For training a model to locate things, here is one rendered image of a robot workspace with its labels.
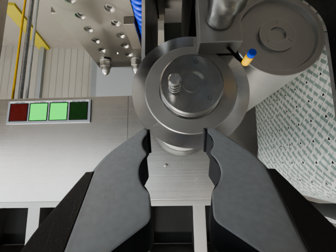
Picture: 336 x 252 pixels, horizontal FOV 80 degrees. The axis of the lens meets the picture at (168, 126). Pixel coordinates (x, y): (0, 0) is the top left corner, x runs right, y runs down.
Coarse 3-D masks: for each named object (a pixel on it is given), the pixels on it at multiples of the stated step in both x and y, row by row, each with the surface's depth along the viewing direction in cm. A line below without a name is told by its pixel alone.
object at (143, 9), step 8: (144, 0) 28; (144, 8) 28; (152, 8) 40; (144, 16) 28; (152, 16) 40; (144, 24) 28; (152, 24) 39; (144, 32) 28; (152, 32) 39; (144, 40) 27; (152, 40) 39; (144, 48) 27; (152, 48) 38; (144, 56) 27
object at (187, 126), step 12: (180, 48) 26; (192, 48) 26; (168, 60) 26; (216, 60) 26; (156, 72) 26; (228, 72) 25; (156, 84) 25; (228, 84) 25; (156, 96) 25; (228, 96) 25; (156, 108) 25; (216, 108) 25; (228, 108) 25; (168, 120) 24; (180, 120) 24; (192, 120) 24; (204, 120) 24; (216, 120) 24; (180, 132) 24; (192, 132) 24
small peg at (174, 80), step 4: (168, 76) 21; (172, 76) 21; (176, 76) 21; (180, 76) 21; (168, 80) 21; (172, 80) 21; (176, 80) 21; (180, 80) 21; (168, 84) 21; (172, 84) 21; (176, 84) 21; (180, 84) 21; (168, 88) 23; (172, 88) 21; (176, 88) 22; (172, 92) 23; (176, 92) 23
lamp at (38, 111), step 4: (32, 104) 60; (36, 104) 60; (40, 104) 60; (44, 104) 60; (32, 108) 60; (36, 108) 60; (40, 108) 60; (44, 108) 60; (32, 112) 60; (36, 112) 60; (40, 112) 60; (44, 112) 60; (32, 116) 59; (36, 116) 59; (40, 116) 59; (44, 116) 59
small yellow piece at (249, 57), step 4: (228, 48) 24; (252, 48) 21; (232, 52) 24; (248, 52) 21; (252, 52) 21; (236, 56) 23; (244, 56) 22; (248, 56) 21; (252, 56) 21; (240, 60) 23; (244, 60) 22; (248, 60) 21; (244, 64) 22
